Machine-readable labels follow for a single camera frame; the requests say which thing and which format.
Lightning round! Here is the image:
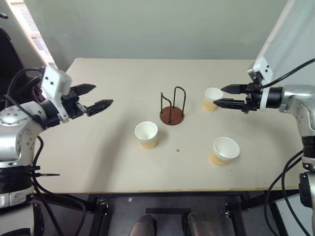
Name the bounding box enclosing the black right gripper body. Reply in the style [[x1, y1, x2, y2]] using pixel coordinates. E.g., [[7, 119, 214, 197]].
[[242, 82, 263, 114]]

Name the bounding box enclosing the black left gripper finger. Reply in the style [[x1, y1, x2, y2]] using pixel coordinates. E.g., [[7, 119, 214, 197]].
[[86, 99, 114, 117], [73, 83, 97, 97]]

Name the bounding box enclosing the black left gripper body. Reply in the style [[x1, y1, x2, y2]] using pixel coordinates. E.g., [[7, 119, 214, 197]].
[[61, 86, 89, 120]]

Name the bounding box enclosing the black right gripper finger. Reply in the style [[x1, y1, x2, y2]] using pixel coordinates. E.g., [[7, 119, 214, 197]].
[[220, 84, 248, 95], [213, 97, 247, 111]]

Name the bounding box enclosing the tan paper cup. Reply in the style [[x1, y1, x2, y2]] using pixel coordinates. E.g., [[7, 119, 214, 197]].
[[134, 121, 159, 150], [201, 87, 224, 113], [209, 136, 241, 167]]

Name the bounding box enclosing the window with blinds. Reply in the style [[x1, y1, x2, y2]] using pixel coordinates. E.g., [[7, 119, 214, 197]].
[[18, 0, 59, 70]]

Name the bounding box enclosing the black floor strip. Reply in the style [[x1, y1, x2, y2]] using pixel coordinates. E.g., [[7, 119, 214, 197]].
[[146, 207, 192, 215]]

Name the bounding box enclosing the white floor board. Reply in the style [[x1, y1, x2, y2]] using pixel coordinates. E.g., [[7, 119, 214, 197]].
[[275, 195, 315, 236]]

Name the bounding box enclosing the dark rounded shape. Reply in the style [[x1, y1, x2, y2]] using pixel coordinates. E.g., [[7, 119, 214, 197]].
[[128, 213, 158, 236], [182, 212, 219, 236]]

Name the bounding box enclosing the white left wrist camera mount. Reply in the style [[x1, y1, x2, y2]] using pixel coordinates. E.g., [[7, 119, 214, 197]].
[[40, 65, 73, 124]]

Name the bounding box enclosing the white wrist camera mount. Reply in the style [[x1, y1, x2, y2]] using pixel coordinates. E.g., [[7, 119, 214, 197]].
[[247, 57, 274, 112], [40, 65, 73, 124]]

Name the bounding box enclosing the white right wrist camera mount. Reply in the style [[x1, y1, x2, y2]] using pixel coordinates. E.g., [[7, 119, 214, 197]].
[[247, 57, 274, 112]]

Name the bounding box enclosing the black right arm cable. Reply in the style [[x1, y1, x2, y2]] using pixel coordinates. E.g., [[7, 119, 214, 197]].
[[264, 149, 315, 236], [260, 57, 315, 89]]

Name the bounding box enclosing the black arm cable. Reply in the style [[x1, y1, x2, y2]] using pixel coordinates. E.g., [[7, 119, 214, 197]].
[[264, 149, 315, 236], [260, 57, 315, 89], [0, 67, 87, 236]]

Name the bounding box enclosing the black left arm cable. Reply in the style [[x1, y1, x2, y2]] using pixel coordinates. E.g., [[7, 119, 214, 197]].
[[0, 67, 87, 236]]

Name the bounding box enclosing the wooden base wire cup holder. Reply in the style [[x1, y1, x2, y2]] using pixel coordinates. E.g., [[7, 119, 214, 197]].
[[159, 86, 186, 126]]

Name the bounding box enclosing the black cable tie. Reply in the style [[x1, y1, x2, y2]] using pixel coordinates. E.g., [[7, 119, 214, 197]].
[[31, 172, 61, 178]]

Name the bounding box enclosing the black metal table frame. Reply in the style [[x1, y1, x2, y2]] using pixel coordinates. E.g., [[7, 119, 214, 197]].
[[31, 192, 300, 236]]

